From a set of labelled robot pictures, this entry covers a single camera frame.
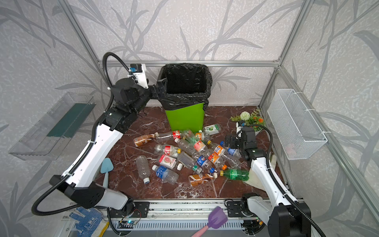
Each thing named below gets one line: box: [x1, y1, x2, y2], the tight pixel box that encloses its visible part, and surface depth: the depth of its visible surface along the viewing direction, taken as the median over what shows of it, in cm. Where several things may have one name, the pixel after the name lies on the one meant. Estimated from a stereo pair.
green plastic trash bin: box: [164, 102, 206, 133], surface depth 96 cm
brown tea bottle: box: [133, 132, 160, 148], surface depth 98 cm
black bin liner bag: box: [156, 63, 213, 112], surface depth 93 cm
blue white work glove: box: [69, 206, 104, 237], surface depth 72 cm
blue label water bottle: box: [151, 164, 180, 186], surface depth 82 cm
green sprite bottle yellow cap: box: [182, 129, 212, 146], surface depth 95 cm
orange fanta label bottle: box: [207, 144, 229, 171], surface depth 91 cm
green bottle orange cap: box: [219, 168, 250, 182], surface depth 84 cm
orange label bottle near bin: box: [195, 132, 205, 141], surface depth 98 cm
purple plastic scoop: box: [190, 206, 228, 237], surface depth 72 cm
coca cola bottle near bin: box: [172, 130, 183, 141], surface depth 99 cm
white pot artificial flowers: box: [229, 108, 266, 136], surface depth 97 cm
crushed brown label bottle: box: [188, 171, 218, 187], surface depth 81 cm
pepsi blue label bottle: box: [196, 155, 215, 169], surface depth 88 cm
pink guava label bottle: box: [158, 154, 177, 170], surface depth 88 cm
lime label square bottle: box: [203, 123, 222, 136], surface depth 104 cm
